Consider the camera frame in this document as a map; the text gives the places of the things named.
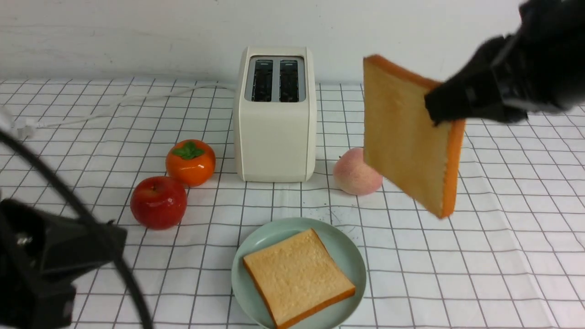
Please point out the toast slice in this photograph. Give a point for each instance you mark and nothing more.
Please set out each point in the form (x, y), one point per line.
(296, 278)
(402, 143)

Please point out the white checkered tablecloth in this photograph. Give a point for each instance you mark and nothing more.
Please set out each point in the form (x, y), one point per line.
(510, 256)

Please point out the orange persimmon with green leaf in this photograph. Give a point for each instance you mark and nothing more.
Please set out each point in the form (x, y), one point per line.
(191, 161)

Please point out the red apple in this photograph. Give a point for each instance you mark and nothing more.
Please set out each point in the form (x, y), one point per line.
(158, 202)

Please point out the pink peach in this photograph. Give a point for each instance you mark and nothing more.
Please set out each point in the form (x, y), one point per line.
(354, 176)

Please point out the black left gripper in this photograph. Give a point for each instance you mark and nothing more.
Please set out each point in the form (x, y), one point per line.
(41, 253)

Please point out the light green plate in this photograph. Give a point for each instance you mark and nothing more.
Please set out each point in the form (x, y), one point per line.
(343, 251)

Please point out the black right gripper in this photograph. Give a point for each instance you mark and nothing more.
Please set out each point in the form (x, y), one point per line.
(539, 69)

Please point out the cream white toaster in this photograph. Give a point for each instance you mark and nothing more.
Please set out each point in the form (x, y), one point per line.
(275, 115)

